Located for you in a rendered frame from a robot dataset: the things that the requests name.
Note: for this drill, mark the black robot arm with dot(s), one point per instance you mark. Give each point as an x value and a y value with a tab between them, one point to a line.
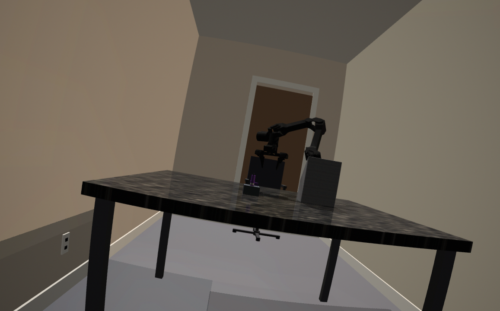
281	129

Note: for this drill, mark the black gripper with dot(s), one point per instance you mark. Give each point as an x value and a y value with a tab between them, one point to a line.
282	156

